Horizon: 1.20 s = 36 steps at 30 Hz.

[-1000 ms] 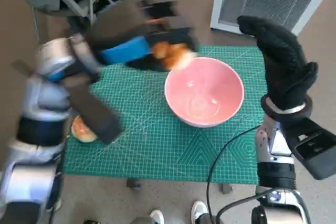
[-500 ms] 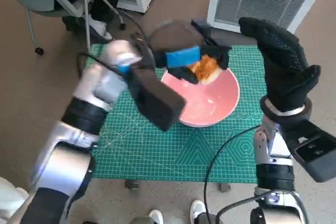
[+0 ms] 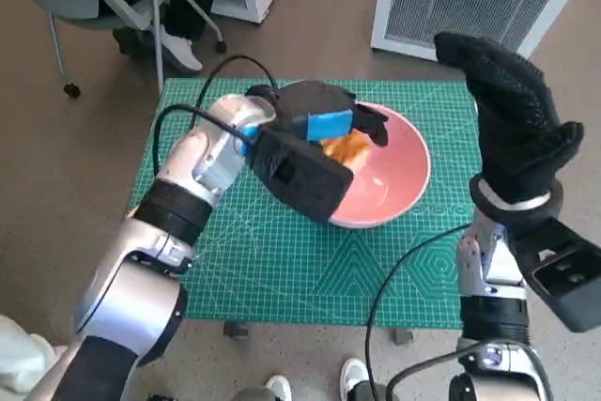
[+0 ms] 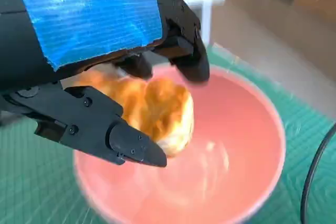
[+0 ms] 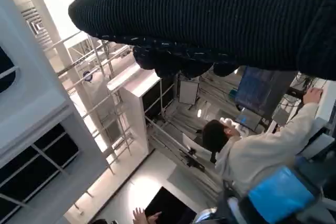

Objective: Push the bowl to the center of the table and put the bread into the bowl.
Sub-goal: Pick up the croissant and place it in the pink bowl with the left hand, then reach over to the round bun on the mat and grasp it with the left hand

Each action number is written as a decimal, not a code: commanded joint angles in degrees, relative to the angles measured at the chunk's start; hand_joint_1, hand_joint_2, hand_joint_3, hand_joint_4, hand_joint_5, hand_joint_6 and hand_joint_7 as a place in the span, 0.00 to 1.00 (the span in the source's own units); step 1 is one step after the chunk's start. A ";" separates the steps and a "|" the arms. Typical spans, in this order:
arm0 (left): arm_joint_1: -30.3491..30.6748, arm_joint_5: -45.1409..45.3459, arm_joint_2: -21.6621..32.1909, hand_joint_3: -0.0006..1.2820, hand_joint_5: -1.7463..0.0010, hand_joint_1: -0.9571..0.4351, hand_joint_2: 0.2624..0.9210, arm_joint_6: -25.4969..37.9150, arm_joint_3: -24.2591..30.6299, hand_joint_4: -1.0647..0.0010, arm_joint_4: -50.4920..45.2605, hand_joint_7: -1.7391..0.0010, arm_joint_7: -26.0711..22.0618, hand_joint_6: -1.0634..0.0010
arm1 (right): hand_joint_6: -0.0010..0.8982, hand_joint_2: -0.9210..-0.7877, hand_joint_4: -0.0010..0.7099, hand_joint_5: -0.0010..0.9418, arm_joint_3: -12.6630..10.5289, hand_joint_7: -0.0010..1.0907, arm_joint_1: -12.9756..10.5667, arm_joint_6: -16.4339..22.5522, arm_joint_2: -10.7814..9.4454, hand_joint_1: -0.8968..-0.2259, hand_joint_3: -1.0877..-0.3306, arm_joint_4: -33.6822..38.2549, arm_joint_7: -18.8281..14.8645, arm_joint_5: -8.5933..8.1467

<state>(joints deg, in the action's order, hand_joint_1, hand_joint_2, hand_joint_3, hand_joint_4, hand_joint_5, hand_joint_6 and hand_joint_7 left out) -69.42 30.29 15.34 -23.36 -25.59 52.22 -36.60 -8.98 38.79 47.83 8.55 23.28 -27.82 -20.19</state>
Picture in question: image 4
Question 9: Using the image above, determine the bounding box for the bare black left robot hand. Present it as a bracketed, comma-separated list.
[0, 0, 211, 168]

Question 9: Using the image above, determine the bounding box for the long toasted bread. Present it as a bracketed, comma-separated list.
[75, 69, 195, 158]

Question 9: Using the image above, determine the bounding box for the pink bowl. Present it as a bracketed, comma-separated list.
[73, 65, 287, 224]

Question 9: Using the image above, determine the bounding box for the green cutting mat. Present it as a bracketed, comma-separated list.
[0, 44, 336, 224]

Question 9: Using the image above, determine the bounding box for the long black cable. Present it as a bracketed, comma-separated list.
[300, 122, 336, 224]

